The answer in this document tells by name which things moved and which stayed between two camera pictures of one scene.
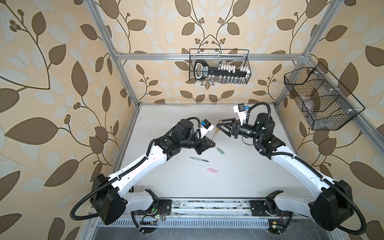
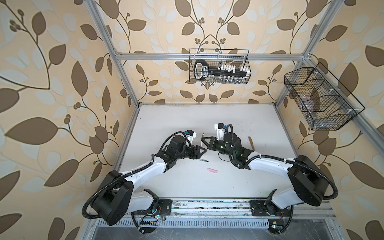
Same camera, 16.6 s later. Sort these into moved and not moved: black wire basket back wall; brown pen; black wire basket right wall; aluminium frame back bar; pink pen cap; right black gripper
Moved: right black gripper; brown pen
Not moved: aluminium frame back bar; black wire basket back wall; black wire basket right wall; pink pen cap
